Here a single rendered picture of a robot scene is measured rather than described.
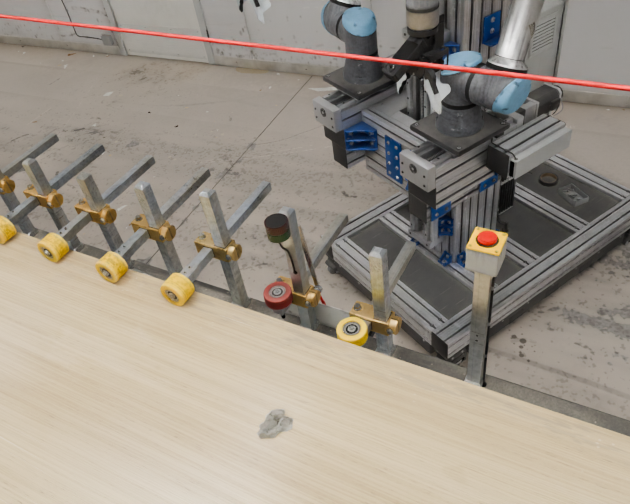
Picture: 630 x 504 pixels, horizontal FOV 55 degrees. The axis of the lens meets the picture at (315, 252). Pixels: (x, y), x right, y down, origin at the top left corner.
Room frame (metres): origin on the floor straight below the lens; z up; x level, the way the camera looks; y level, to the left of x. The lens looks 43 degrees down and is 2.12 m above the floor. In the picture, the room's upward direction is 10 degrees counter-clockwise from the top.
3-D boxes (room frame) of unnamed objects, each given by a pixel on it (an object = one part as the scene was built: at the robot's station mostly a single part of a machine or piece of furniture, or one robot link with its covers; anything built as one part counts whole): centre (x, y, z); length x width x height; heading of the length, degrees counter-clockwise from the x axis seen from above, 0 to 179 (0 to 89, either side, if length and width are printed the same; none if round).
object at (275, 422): (0.77, 0.16, 0.91); 0.09 x 0.07 x 0.02; 112
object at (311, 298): (1.22, 0.08, 0.85); 0.14 x 0.06 x 0.05; 55
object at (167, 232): (1.51, 0.48, 0.95); 0.14 x 0.06 x 0.05; 55
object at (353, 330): (1.00, -0.06, 0.85); 0.08 x 0.08 x 0.11
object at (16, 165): (2.05, 1.04, 0.95); 0.37 x 0.03 x 0.03; 145
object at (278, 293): (1.18, 0.12, 0.85); 0.08 x 0.08 x 0.11
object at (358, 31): (2.09, -0.29, 1.21); 0.13 x 0.12 x 0.14; 21
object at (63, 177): (1.85, 0.87, 0.95); 0.50 x 0.04 x 0.04; 145
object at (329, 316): (1.21, 0.02, 0.75); 0.26 x 0.01 x 0.10; 55
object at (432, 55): (1.35, -0.34, 1.46); 0.09 x 0.08 x 0.12; 118
